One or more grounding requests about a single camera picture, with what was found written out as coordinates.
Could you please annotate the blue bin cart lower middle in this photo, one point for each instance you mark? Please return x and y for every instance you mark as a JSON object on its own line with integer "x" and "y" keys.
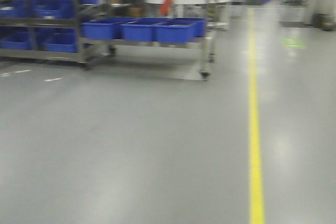
{"x": 142, "y": 29}

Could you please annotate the steel cart with wheels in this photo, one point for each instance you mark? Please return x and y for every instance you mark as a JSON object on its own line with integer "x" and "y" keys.
{"x": 202, "y": 42}

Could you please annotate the blue bin cart lower left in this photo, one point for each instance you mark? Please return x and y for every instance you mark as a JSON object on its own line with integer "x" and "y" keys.
{"x": 103, "y": 29}

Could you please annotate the blue bin cart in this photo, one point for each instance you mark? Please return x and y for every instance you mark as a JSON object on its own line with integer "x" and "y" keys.
{"x": 180, "y": 30}
{"x": 103, "y": 29}
{"x": 142, "y": 29}

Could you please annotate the steel rack left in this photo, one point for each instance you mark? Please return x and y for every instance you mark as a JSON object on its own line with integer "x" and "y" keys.
{"x": 43, "y": 30}

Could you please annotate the blue bin cart lower right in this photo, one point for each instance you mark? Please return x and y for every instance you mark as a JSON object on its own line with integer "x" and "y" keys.
{"x": 180, "y": 30}

